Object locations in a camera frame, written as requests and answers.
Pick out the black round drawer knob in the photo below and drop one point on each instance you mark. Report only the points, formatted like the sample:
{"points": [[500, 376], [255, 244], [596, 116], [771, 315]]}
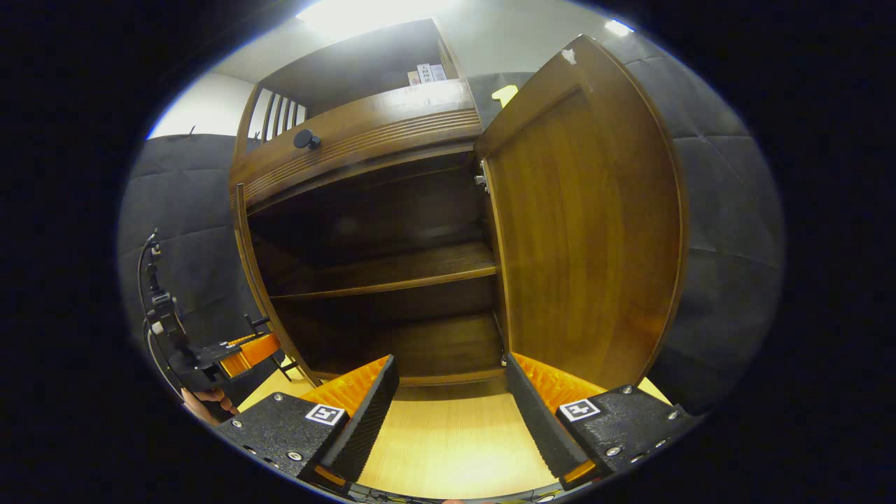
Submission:
{"points": [[306, 139]]}

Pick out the grey book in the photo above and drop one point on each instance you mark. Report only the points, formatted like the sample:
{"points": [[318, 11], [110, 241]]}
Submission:
{"points": [[438, 71]]}

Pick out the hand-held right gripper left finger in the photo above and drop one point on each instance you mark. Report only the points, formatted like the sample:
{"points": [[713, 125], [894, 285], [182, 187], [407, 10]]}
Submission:
{"points": [[367, 416]]}

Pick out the large ceiling light panel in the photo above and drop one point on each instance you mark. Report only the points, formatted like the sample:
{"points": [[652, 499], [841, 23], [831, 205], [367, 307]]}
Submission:
{"points": [[371, 14]]}

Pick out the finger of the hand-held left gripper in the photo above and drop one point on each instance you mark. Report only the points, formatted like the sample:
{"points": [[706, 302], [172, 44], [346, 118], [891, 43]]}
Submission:
{"points": [[250, 353]]}

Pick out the wooden inner cabinet shelf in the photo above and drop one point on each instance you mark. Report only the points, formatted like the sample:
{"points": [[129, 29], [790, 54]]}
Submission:
{"points": [[392, 273]]}

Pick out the wooden cabinet drawer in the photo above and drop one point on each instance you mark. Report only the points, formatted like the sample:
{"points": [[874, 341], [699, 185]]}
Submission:
{"points": [[378, 129]]}

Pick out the metal door hinge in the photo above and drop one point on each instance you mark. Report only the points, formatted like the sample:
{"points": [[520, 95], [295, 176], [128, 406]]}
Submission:
{"points": [[482, 178]]}

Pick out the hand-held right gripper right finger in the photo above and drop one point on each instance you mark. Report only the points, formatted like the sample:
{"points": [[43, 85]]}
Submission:
{"points": [[539, 420]]}

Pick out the wooden double-door shoe cabinet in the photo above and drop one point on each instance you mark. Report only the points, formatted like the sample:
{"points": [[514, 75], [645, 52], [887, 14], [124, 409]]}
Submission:
{"points": [[364, 70]]}

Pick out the small ceiling light panel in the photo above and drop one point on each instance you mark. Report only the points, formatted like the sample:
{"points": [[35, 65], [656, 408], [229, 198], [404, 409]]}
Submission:
{"points": [[619, 28]]}

